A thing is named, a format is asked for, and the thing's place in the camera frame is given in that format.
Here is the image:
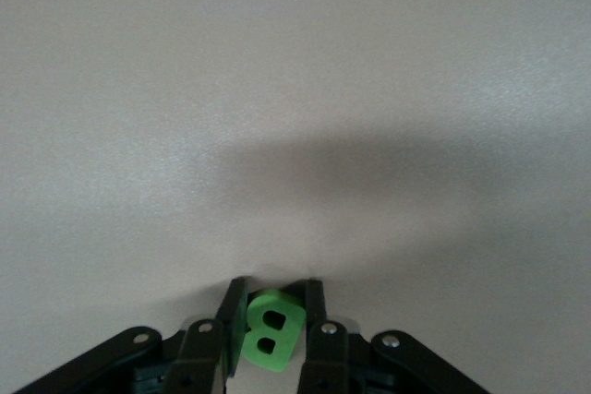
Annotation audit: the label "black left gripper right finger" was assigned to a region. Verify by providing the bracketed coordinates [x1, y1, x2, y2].
[297, 278, 490, 394]

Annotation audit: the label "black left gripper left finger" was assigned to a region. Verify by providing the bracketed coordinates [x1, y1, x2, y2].
[13, 277, 251, 394]

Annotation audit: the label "green foam letter B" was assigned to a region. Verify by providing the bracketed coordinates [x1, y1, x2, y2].
[239, 287, 308, 373]

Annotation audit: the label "table cover sheet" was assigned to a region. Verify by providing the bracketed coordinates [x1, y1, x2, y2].
[0, 0, 591, 394]

